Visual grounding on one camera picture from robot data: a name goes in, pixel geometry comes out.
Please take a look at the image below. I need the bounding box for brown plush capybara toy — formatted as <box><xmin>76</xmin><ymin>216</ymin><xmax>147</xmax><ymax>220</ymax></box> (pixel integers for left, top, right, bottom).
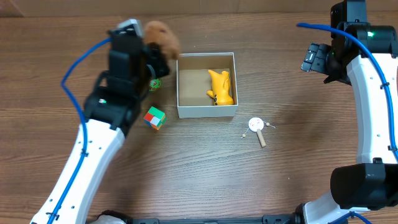
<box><xmin>144</xmin><ymin>21</ymin><xmax>181</xmax><ymax>60</ymax></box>

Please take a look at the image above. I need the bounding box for colourful two-by-two puzzle cube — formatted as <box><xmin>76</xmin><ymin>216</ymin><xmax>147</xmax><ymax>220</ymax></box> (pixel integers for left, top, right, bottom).
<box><xmin>144</xmin><ymin>106</ymin><xmax>167</xmax><ymax>130</ymax></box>

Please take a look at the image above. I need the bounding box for yellow rubber toy animal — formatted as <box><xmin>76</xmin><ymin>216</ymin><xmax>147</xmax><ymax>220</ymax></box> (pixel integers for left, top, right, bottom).
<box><xmin>206</xmin><ymin>70</ymin><xmax>234</xmax><ymax>106</ymax></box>

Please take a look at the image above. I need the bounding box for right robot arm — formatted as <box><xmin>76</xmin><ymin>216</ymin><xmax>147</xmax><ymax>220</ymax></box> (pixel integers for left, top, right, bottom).
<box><xmin>290</xmin><ymin>0</ymin><xmax>397</xmax><ymax>223</ymax></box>

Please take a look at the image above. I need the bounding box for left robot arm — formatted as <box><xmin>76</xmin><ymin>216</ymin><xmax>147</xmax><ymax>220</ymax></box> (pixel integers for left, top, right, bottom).
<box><xmin>31</xmin><ymin>28</ymin><xmax>180</xmax><ymax>223</ymax></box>

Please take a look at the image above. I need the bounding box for green patterned ball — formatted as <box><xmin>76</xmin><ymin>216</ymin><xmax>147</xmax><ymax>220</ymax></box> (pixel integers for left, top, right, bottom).
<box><xmin>149</xmin><ymin>78</ymin><xmax>162</xmax><ymax>91</ymax></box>

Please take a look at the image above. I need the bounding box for white cardboard box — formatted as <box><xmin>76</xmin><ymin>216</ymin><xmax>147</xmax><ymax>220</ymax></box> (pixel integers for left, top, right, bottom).
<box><xmin>176</xmin><ymin>52</ymin><xmax>239</xmax><ymax>118</ymax></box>

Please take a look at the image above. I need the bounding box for small wooden rattle drum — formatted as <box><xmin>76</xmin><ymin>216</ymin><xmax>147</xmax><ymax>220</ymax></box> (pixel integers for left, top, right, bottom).
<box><xmin>241</xmin><ymin>117</ymin><xmax>275</xmax><ymax>147</ymax></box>

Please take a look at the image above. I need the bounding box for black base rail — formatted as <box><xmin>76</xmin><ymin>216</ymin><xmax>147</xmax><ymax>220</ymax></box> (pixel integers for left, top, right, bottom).
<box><xmin>86</xmin><ymin>210</ymin><xmax>299</xmax><ymax>224</ymax></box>

